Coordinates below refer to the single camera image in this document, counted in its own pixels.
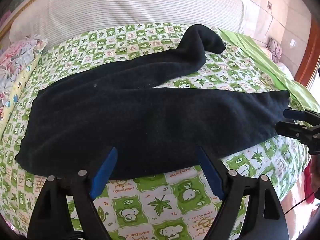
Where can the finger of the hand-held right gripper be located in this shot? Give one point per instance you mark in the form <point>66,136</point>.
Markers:
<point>287,128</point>
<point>291,113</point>

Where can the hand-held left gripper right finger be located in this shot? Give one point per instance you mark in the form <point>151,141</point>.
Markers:
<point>210,172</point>

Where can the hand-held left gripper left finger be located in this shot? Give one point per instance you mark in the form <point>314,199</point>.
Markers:
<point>105,172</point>

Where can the black pants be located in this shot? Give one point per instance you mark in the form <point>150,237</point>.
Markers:
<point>125,120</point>

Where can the red cloth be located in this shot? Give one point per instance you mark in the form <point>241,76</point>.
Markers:
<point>310,180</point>

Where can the plain green sheet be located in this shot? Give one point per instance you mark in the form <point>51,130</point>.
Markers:
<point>262,62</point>

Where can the green checked printed bedsheet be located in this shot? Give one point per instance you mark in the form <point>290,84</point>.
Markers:
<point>160,205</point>

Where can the pink striped slipper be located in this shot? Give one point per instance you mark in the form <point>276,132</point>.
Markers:
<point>275,51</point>

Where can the yellow printed pillow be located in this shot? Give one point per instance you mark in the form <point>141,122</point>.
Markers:
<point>23,80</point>

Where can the floral pillow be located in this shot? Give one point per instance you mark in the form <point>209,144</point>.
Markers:
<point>15,57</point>

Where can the wooden door frame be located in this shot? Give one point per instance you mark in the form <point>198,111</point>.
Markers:
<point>308,55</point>

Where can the wall socket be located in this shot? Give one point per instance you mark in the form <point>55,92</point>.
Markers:
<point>270,5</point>

